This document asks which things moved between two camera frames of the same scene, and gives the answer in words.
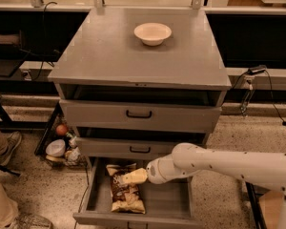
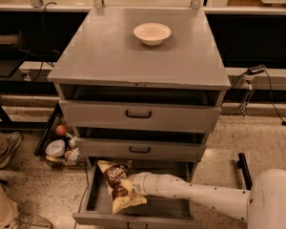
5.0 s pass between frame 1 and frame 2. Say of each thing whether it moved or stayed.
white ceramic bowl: stayed
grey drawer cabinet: stayed
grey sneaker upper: stayed
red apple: stayed
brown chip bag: moved
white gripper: moved
